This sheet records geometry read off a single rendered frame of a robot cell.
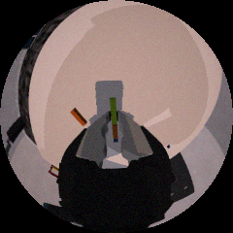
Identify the orange rod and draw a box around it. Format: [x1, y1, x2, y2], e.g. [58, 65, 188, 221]
[112, 124, 117, 139]
[70, 108, 87, 126]

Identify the lime green rod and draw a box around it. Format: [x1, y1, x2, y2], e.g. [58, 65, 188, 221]
[110, 97, 117, 124]

